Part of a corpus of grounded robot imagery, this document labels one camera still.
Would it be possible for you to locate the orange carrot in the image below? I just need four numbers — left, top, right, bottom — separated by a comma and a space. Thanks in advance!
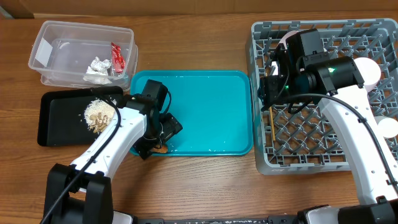
150, 144, 169, 154

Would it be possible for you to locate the wooden chopstick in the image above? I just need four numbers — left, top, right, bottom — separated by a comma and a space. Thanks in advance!
269, 106, 275, 142

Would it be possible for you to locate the white plate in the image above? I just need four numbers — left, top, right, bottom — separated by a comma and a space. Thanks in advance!
271, 30, 298, 75

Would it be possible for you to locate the rice and peanuts pile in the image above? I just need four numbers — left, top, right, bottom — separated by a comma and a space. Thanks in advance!
83, 99, 115, 134

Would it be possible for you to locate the red snack wrapper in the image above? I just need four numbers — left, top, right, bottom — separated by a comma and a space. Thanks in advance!
111, 42, 126, 77

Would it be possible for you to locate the white napkin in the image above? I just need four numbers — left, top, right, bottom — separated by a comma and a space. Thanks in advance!
83, 67, 111, 85

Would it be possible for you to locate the white tissue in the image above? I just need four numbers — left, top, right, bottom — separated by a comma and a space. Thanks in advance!
90, 57, 111, 76

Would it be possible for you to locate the white upturned bowl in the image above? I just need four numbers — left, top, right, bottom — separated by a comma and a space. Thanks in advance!
354, 57, 381, 93

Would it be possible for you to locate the white paper cup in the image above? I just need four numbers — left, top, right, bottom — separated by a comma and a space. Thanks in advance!
374, 116, 398, 139

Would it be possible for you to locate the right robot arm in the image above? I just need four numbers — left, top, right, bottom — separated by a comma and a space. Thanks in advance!
258, 50, 397, 223

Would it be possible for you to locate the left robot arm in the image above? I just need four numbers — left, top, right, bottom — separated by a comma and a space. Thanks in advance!
41, 92, 182, 224

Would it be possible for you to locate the grey dishwasher rack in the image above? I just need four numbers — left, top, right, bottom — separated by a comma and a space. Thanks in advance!
246, 18, 397, 175

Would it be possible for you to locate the clear plastic waste bin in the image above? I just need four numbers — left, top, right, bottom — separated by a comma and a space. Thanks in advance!
28, 21, 138, 91

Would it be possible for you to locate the teal serving tray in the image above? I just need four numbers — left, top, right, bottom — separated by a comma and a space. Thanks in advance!
130, 70, 254, 157

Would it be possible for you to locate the black tray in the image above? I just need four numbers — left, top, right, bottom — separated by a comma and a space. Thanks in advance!
37, 86, 123, 146

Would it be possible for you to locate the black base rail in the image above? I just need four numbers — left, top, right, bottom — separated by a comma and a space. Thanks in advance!
132, 215, 300, 224

